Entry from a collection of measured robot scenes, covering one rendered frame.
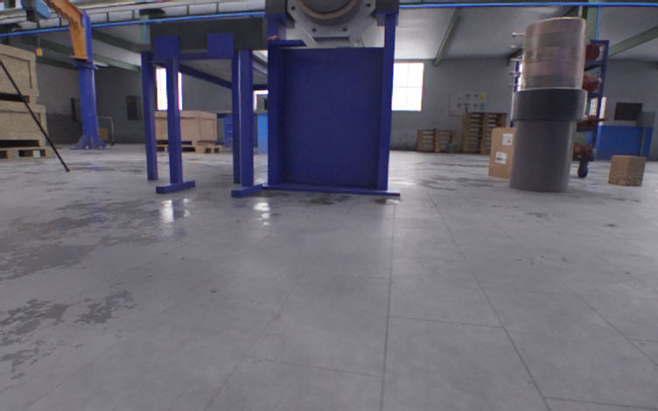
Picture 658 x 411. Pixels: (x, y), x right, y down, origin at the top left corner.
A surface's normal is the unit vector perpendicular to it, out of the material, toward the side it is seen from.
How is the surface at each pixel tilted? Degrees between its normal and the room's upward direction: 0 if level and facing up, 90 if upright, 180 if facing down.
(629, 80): 90
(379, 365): 0
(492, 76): 90
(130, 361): 0
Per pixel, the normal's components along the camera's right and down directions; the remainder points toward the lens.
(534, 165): -0.65, 0.12
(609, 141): -0.19, 0.18
